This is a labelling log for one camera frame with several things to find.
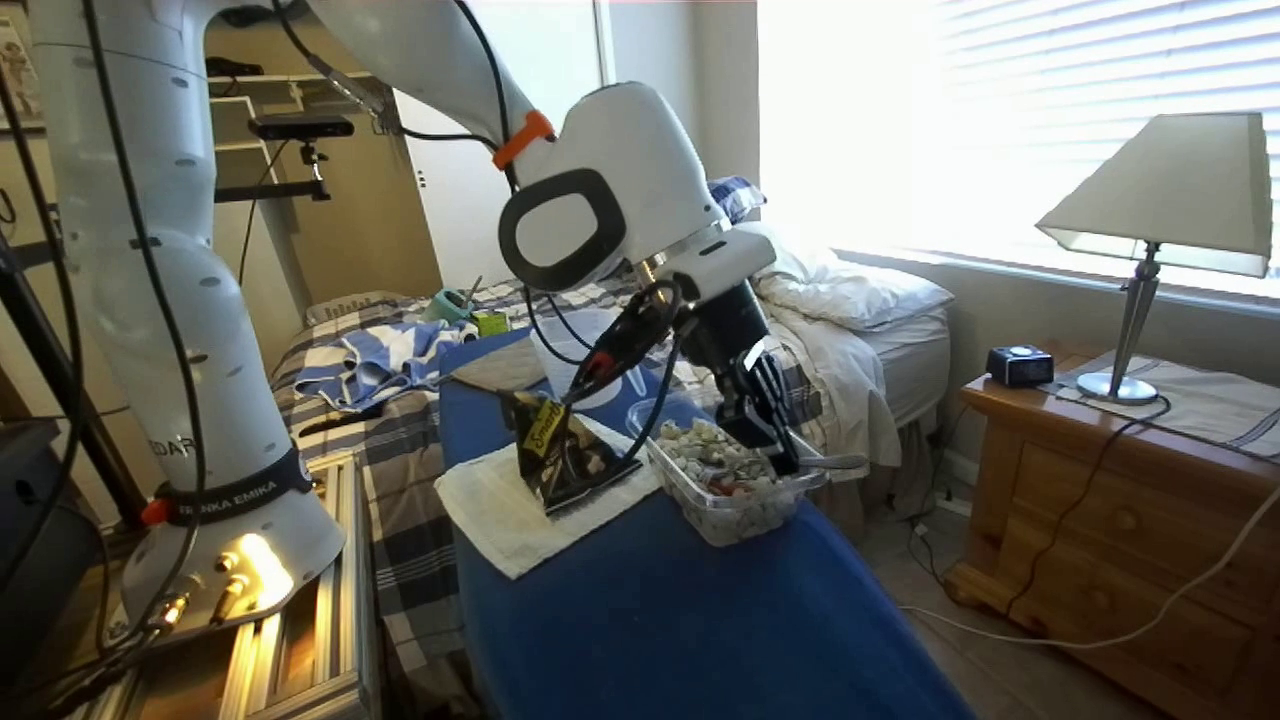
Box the orange cable strap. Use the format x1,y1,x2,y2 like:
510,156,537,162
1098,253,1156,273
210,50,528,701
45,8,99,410
487,109,560,173

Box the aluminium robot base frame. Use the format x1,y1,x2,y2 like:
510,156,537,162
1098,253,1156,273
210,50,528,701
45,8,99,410
74,443,385,720

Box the gray quilted pot holder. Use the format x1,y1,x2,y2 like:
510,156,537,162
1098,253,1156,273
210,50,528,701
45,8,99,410
444,349,545,401

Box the white cloth towel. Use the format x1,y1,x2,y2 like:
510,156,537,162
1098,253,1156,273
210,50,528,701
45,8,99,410
433,414,674,583

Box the white iron cord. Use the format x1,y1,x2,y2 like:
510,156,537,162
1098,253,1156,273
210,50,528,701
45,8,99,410
911,485,1280,659

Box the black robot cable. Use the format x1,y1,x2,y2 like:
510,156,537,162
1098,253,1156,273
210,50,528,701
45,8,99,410
76,0,219,537

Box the blue white patterned cloth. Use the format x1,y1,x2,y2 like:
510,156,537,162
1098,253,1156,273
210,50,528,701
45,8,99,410
294,316,472,414

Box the clear bowl with contents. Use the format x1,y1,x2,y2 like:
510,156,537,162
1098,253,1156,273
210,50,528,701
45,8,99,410
643,420,834,554

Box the black orange wrist camera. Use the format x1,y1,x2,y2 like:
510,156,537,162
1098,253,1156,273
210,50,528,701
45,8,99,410
570,279,694,410

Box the black stereo camera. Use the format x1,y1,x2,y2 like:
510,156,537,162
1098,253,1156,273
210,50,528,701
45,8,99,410
249,113,359,143

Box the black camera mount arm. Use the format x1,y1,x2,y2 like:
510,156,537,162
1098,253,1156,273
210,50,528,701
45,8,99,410
214,134,335,210

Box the silver spoon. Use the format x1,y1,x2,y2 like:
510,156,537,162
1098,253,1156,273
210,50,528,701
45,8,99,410
762,453,872,490

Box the wooden nightstand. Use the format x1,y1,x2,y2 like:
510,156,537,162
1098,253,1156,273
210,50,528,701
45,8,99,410
945,352,1280,720

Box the cream shade table lamp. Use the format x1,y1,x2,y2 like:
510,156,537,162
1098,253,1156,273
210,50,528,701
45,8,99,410
1033,109,1276,410

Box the papers on nightstand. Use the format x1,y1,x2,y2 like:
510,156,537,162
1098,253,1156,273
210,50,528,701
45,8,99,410
1054,352,1280,466

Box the blue ironing board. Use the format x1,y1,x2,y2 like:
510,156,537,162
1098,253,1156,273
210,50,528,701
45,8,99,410
438,326,982,720

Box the black equipment stand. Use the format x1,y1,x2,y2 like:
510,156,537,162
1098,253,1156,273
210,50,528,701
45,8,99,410
0,233,143,675

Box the white window blinds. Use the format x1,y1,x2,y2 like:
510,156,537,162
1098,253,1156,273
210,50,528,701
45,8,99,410
758,0,1280,303

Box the plaid duvet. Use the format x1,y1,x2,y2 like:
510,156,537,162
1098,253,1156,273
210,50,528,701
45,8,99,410
274,293,466,687

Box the white pillow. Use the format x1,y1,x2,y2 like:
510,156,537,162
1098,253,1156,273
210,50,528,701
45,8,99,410
758,250,962,340

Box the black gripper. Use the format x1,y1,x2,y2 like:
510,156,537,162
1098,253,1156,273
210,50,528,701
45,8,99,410
677,279,829,477

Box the black lamp cord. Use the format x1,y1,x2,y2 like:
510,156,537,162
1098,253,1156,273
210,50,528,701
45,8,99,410
997,388,1182,631

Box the white bed sheet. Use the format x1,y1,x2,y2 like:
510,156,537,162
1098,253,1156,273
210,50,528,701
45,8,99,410
775,303,962,474

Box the small black clock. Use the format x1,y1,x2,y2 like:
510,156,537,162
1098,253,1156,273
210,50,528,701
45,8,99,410
986,345,1059,391

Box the crumpled shiny foil wrapper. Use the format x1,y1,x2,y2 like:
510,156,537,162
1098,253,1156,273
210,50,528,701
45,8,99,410
496,388,643,523

